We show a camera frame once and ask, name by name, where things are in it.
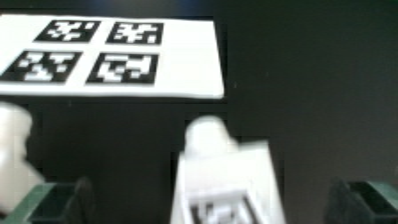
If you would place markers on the white stool leg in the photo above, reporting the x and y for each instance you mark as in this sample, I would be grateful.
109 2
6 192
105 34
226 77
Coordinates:
20 176
226 192

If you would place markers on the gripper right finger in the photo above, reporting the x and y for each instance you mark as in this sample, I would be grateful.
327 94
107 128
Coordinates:
361 203

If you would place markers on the white marker base plate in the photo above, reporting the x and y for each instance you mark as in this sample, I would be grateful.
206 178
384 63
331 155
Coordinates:
109 57

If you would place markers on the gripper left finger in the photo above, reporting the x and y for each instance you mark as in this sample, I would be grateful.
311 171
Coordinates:
59 203

